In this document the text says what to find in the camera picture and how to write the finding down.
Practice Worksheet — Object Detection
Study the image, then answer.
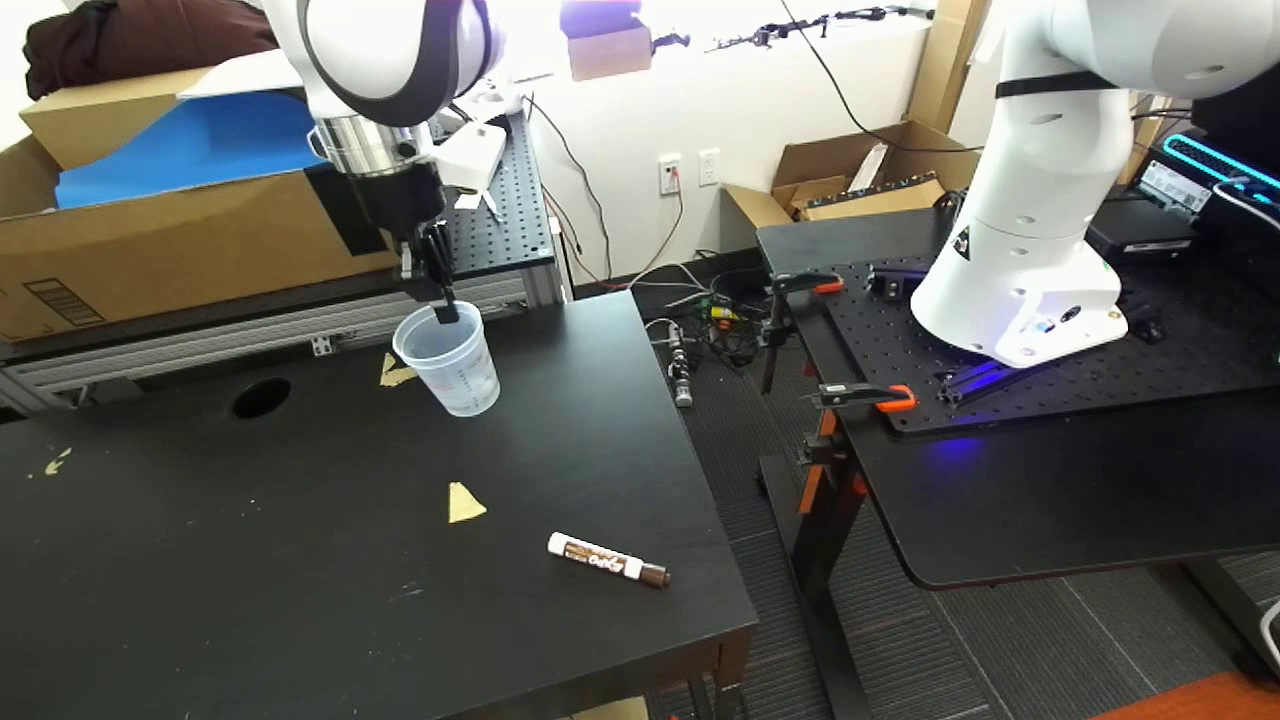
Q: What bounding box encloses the white wall outlet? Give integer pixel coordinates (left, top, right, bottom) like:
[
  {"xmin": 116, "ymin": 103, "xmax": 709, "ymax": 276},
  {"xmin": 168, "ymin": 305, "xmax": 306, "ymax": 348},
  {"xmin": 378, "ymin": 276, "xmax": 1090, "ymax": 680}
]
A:
[{"xmin": 652, "ymin": 148, "xmax": 689, "ymax": 198}]

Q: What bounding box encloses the tan triangular tape piece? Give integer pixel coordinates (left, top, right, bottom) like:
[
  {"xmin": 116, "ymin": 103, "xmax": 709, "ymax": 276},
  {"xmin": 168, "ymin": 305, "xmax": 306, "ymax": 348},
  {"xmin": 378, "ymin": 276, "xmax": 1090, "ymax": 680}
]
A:
[{"xmin": 444, "ymin": 476, "xmax": 491, "ymax": 529}]

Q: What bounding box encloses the black wall cable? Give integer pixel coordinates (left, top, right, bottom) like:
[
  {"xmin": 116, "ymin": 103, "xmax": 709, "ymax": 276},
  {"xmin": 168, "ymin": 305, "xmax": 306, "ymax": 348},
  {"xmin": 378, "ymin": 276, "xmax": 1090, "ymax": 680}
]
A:
[{"xmin": 772, "ymin": 0, "xmax": 875, "ymax": 140}]

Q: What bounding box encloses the large cardboard box blue inside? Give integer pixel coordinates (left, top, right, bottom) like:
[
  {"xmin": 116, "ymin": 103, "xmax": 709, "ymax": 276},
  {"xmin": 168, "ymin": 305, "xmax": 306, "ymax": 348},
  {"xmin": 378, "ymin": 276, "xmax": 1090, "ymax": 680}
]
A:
[{"xmin": 0, "ymin": 52, "xmax": 406, "ymax": 348}]

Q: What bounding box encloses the black lower platform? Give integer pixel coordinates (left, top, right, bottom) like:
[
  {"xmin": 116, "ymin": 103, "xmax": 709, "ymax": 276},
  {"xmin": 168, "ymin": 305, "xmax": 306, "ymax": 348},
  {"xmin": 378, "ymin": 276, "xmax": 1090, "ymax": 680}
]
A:
[{"xmin": 756, "ymin": 382, "xmax": 1280, "ymax": 592}]

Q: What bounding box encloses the black computer with blue lights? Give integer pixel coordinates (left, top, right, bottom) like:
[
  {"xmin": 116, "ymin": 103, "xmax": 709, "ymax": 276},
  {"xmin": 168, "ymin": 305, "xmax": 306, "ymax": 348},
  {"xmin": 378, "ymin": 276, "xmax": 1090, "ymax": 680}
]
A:
[{"xmin": 1085, "ymin": 91, "xmax": 1280, "ymax": 272}]

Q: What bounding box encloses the open brown cardboard box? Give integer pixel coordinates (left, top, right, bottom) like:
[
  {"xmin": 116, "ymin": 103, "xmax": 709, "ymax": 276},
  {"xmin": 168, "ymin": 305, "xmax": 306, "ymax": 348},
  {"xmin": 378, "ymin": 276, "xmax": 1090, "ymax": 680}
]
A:
[{"xmin": 720, "ymin": 117, "xmax": 989, "ymax": 233}]

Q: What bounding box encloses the dark maroon cloth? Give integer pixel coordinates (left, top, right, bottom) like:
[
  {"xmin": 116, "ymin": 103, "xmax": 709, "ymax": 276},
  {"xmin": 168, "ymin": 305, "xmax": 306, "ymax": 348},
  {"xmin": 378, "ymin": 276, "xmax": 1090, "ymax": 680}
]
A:
[{"xmin": 21, "ymin": 0, "xmax": 286, "ymax": 103}]

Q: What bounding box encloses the translucent plastic cup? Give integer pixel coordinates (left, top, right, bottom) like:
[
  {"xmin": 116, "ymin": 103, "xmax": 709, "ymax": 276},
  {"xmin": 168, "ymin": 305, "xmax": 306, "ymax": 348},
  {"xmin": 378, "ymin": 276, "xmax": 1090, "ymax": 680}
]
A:
[{"xmin": 389, "ymin": 295, "xmax": 507, "ymax": 423}]

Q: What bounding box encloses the purple box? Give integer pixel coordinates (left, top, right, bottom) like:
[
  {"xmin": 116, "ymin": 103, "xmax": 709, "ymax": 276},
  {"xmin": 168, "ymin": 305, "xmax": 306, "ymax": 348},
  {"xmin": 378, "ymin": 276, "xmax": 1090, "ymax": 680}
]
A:
[{"xmin": 554, "ymin": 0, "xmax": 660, "ymax": 82}]

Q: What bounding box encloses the white marker with dark cap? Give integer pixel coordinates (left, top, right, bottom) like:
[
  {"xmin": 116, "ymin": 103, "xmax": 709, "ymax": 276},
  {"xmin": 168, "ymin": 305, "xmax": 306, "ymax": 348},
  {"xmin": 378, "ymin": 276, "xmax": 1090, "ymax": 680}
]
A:
[{"xmin": 545, "ymin": 529, "xmax": 677, "ymax": 592}]

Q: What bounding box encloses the torn tan tape piece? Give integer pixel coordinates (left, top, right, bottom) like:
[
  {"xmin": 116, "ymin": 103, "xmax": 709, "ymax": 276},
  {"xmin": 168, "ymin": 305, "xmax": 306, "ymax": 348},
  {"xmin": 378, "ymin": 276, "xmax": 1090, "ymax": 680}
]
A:
[{"xmin": 377, "ymin": 348, "xmax": 423, "ymax": 396}]

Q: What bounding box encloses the black perforated breadboard base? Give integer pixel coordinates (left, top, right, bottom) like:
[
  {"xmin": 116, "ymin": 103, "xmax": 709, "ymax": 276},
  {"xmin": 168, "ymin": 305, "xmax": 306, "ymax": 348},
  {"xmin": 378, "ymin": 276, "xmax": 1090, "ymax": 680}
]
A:
[{"xmin": 796, "ymin": 252, "xmax": 1280, "ymax": 438}]

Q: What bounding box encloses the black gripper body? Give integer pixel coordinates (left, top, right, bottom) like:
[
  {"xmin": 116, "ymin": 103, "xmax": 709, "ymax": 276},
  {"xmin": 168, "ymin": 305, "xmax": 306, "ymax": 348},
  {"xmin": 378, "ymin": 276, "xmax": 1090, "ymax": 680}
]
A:
[{"xmin": 339, "ymin": 154, "xmax": 451, "ymax": 252}]

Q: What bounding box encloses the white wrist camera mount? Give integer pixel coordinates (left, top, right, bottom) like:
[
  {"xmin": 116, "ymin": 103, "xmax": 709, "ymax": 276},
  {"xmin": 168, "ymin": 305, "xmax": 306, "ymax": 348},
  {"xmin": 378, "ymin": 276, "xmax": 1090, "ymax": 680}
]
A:
[{"xmin": 431, "ymin": 117, "xmax": 513, "ymax": 218}]

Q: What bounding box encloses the orange-handled bar clamp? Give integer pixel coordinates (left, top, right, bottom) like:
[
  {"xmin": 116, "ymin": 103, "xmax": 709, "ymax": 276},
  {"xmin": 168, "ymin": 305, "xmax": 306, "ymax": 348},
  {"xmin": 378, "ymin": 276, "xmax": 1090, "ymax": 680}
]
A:
[
  {"xmin": 761, "ymin": 267, "xmax": 850, "ymax": 390},
  {"xmin": 790, "ymin": 375, "xmax": 924, "ymax": 566}
]

